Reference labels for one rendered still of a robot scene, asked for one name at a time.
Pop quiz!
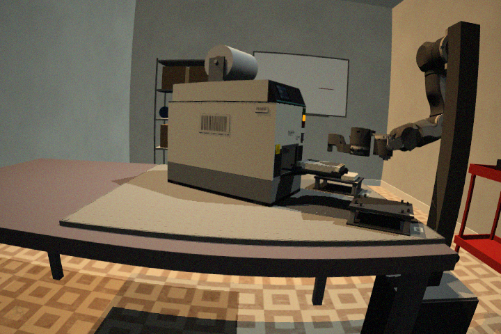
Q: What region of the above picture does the grey cylinder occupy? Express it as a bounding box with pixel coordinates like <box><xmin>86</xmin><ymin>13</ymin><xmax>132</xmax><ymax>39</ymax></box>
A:
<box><xmin>205</xmin><ymin>45</ymin><xmax>258</xmax><ymax>81</ymax></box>

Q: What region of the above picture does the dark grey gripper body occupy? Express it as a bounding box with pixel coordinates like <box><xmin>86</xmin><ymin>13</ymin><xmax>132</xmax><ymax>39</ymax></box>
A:
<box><xmin>350</xmin><ymin>127</ymin><xmax>390</xmax><ymax>157</ymax></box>

